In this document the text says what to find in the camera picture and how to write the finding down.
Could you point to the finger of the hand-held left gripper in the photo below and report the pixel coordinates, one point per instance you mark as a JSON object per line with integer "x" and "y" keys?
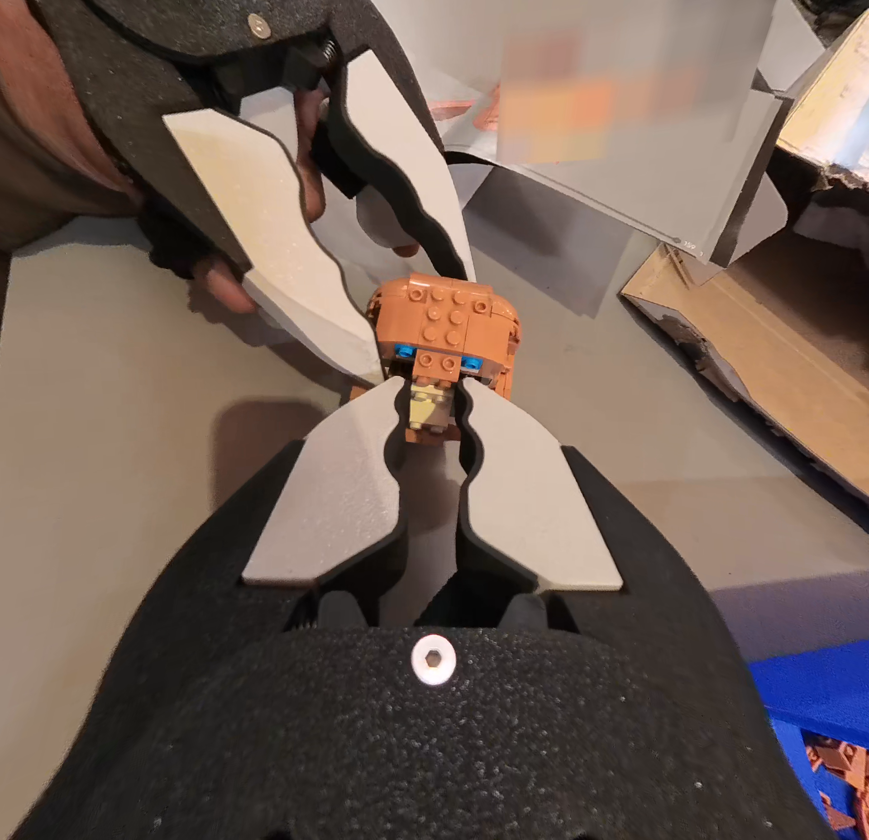
{"x": 401, "y": 141}
{"x": 258, "y": 202}

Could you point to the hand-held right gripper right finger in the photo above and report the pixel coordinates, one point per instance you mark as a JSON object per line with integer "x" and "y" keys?
{"x": 543, "y": 514}

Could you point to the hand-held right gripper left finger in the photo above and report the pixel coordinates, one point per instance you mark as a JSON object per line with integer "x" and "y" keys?
{"x": 319, "y": 514}

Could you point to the brown brick body model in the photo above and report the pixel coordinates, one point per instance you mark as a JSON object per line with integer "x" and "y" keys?
{"x": 448, "y": 325}

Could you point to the blue plastic bin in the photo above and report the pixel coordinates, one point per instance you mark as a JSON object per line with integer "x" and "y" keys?
{"x": 815, "y": 691}

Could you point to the grey desk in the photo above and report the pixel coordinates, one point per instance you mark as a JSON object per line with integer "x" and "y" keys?
{"x": 136, "y": 420}

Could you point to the person's left hand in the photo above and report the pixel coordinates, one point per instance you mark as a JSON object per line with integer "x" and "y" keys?
{"x": 54, "y": 162}

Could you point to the fox print instruction booklet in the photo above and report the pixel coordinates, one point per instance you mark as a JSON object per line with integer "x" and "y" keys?
{"x": 570, "y": 209}

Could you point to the printed cardboard box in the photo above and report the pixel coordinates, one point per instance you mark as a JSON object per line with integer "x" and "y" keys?
{"x": 774, "y": 365}

